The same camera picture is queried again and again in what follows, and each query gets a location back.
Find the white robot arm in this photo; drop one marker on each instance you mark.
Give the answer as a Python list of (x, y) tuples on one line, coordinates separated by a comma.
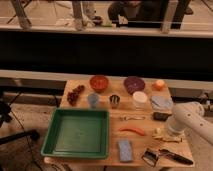
[(189, 115)]

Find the small metal cup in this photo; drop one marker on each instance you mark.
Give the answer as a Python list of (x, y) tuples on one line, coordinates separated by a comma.
[(114, 101)]

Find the blue plastic cup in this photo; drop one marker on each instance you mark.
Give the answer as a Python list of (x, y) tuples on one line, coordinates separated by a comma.
[(93, 100)]

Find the clear plastic cup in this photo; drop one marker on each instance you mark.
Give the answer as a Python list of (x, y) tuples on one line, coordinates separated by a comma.
[(139, 99)]

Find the orange bowl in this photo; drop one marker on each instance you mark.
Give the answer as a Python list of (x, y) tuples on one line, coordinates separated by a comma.
[(99, 83)]

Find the purple bowl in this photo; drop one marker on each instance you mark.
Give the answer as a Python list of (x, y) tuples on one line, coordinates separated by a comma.
[(134, 83)]

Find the red grapes bunch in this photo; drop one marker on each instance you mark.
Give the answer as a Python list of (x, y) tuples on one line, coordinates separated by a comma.
[(73, 96)]

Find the orange fruit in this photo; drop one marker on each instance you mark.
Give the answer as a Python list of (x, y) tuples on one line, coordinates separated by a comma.
[(159, 84)]

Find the red chili pepper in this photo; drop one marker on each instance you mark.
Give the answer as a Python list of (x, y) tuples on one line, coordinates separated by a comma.
[(133, 129)]

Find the blue folded cloth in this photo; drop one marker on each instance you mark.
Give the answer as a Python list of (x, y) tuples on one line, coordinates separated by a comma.
[(161, 103)]

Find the green plastic tray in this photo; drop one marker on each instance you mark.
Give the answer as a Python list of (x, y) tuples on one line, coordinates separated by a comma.
[(77, 134)]

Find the small black block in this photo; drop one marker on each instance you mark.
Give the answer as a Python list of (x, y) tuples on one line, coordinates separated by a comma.
[(160, 116)]

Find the blue sponge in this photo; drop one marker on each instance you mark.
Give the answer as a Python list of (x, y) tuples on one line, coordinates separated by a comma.
[(125, 151)]

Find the black chair base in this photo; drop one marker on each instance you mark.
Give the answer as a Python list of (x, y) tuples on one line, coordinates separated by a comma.
[(11, 131)]

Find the black handled knife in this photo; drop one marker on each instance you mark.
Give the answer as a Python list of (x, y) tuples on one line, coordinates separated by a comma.
[(176, 157)]

